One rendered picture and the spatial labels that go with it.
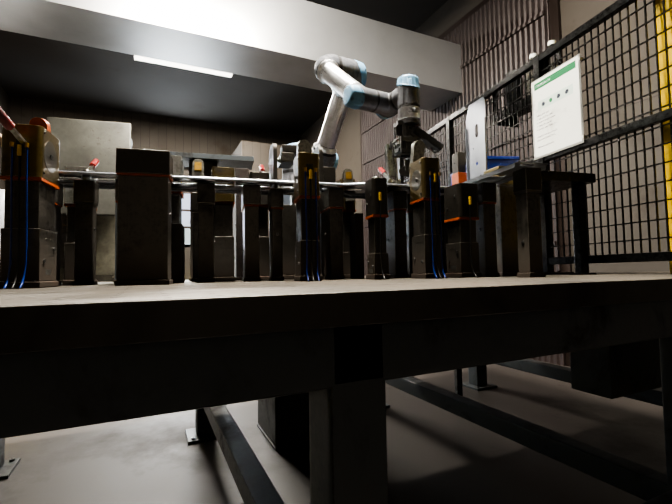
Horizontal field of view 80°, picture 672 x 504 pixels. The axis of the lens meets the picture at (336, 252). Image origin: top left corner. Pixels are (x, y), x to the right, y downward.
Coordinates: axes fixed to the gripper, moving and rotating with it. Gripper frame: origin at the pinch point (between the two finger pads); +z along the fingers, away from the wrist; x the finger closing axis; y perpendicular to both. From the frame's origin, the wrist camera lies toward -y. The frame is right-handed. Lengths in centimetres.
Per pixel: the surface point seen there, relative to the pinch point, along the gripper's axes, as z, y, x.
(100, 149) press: -135, 211, -461
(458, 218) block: 14.9, -3.8, 17.9
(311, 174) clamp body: 3.8, 40.4, 17.8
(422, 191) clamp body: 7.6, 8.6, 19.4
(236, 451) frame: 79, 60, 4
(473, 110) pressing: -28.5, -26.6, -4.7
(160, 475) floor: 102, 85, -40
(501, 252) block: 24.9, -23.5, 11.3
